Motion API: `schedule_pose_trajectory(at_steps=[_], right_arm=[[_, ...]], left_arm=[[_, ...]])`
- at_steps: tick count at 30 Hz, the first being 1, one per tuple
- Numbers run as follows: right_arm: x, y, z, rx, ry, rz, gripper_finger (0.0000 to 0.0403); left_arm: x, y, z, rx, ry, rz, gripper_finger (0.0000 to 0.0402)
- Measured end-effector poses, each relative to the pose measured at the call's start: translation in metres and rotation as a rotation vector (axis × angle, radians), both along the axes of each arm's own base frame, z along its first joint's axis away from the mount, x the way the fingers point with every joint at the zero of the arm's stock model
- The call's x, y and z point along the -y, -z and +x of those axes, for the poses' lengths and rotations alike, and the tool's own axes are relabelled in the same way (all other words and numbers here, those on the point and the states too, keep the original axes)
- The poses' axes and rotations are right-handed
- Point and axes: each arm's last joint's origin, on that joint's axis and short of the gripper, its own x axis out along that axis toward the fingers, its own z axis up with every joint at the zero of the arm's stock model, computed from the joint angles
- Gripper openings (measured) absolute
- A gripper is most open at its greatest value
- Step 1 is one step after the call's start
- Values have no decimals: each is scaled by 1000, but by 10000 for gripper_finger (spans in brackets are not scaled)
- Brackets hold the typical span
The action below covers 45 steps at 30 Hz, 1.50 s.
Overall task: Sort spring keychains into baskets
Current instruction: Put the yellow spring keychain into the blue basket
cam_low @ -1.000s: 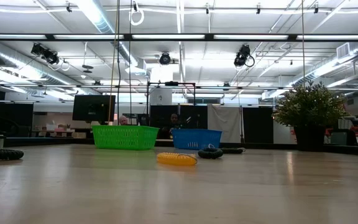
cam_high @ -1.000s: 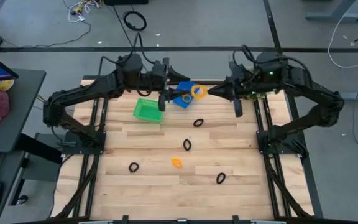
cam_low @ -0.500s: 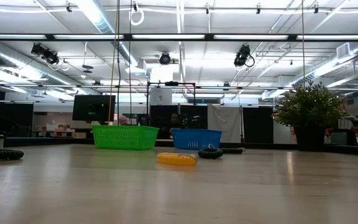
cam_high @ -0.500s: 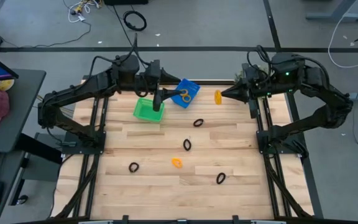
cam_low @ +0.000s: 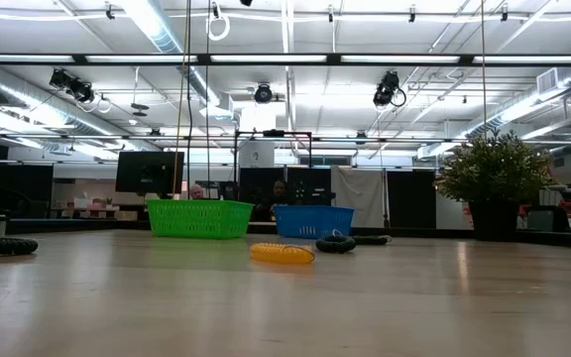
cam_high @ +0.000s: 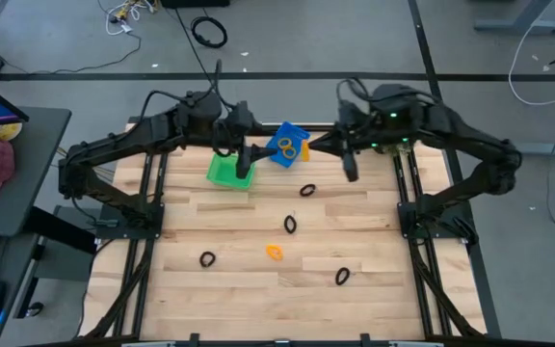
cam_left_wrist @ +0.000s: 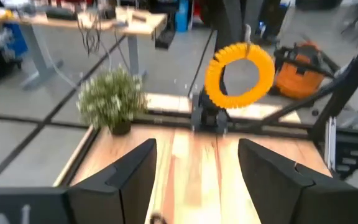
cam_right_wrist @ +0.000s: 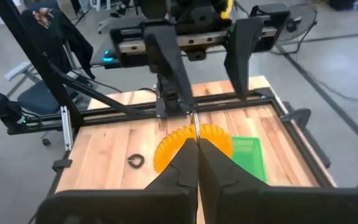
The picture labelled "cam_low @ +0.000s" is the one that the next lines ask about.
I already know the yellow spring keychain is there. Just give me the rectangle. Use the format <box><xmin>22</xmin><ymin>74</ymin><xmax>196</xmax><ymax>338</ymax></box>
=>
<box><xmin>249</xmin><ymin>242</ymin><xmax>316</xmax><ymax>265</ymax></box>

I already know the black partition panel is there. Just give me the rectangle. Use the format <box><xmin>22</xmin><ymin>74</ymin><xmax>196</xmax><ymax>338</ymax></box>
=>
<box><xmin>286</xmin><ymin>167</ymin><xmax>333</xmax><ymax>207</ymax></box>
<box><xmin>239</xmin><ymin>167</ymin><xmax>286</xmax><ymax>205</ymax></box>
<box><xmin>387</xmin><ymin>170</ymin><xmax>437</xmax><ymax>229</ymax></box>

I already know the blue plastic basket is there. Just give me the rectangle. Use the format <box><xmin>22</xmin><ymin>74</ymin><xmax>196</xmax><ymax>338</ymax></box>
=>
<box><xmin>273</xmin><ymin>204</ymin><xmax>356</xmax><ymax>240</ymax></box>

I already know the white cloth curtain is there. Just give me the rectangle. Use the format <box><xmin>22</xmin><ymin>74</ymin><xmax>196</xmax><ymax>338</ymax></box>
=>
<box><xmin>331</xmin><ymin>166</ymin><xmax>387</xmax><ymax>229</ymax></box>

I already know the black ceiling spotlight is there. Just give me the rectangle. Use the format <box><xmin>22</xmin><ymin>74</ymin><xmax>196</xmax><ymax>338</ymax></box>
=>
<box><xmin>49</xmin><ymin>67</ymin><xmax>97</xmax><ymax>104</ymax></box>
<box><xmin>372</xmin><ymin>69</ymin><xmax>408</xmax><ymax>109</ymax></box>
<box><xmin>254</xmin><ymin>82</ymin><xmax>274</xmax><ymax>105</ymax></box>

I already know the green plastic basket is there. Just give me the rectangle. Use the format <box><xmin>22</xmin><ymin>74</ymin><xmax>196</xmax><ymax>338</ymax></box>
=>
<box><xmin>146</xmin><ymin>198</ymin><xmax>255</xmax><ymax>240</ymax></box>

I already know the black background monitor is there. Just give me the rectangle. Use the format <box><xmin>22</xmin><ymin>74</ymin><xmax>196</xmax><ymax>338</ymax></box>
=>
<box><xmin>115</xmin><ymin>151</ymin><xmax>185</xmax><ymax>195</ymax></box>

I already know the green potted artificial plant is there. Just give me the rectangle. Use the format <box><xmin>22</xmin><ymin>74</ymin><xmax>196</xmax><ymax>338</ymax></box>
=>
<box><xmin>433</xmin><ymin>131</ymin><xmax>557</xmax><ymax>243</ymax></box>

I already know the black background gantry frame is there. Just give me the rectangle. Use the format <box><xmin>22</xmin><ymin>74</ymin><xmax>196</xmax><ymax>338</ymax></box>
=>
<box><xmin>233</xmin><ymin>129</ymin><xmax>313</xmax><ymax>171</ymax></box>

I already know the black overhead gantry frame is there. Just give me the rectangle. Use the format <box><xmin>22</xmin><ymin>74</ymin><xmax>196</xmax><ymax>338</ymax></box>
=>
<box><xmin>0</xmin><ymin>53</ymin><xmax>571</xmax><ymax>67</ymax></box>

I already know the thin yellow hanging rope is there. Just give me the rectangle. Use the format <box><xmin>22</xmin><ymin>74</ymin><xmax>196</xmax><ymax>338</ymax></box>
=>
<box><xmin>171</xmin><ymin>0</ymin><xmax>190</xmax><ymax>199</ymax></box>

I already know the white ceiling cable loop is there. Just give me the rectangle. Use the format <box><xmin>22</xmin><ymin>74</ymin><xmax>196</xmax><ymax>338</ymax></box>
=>
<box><xmin>206</xmin><ymin>13</ymin><xmax>231</xmax><ymax>43</ymax></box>

